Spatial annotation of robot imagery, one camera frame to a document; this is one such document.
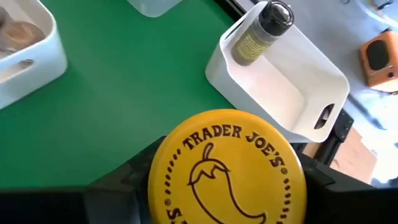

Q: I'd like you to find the black cap spice grinder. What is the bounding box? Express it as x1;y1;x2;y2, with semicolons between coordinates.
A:
230;0;295;67

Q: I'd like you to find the white plastic bin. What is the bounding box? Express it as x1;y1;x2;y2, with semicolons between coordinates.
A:
0;0;68;110
205;1;351;144

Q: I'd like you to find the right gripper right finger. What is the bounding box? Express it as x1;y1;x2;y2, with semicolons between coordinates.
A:
295;152;376;224

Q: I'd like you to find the yellow lid spice jar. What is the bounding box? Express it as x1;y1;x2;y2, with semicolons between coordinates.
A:
147;108;308;224

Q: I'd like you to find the orange wooden speaker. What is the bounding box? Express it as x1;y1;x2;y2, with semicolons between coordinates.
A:
359;30;398;93

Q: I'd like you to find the clear plastic bin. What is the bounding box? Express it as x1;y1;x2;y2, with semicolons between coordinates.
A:
126;0;184;19

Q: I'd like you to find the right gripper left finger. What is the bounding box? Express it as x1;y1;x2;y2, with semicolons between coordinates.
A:
83;135;169;224

